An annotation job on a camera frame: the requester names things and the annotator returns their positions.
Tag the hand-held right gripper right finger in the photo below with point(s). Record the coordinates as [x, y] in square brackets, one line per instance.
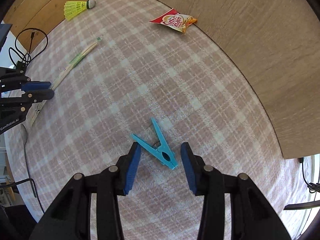
[188, 170]

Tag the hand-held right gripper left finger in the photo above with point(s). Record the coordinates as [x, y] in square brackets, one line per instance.
[132, 170]

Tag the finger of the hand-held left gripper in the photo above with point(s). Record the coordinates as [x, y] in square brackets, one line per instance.
[42, 95]
[37, 86]

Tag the blue clothespin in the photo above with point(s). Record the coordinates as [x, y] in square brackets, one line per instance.
[165, 152]

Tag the wooden chopsticks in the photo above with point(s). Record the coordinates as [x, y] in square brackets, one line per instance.
[75, 61]

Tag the yellow shuttlecock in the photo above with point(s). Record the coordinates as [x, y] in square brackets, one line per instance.
[75, 8]

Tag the pink plaid tablecloth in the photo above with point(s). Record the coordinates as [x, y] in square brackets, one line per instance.
[150, 80]

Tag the red white creamer packet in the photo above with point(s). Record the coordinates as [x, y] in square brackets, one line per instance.
[172, 21]

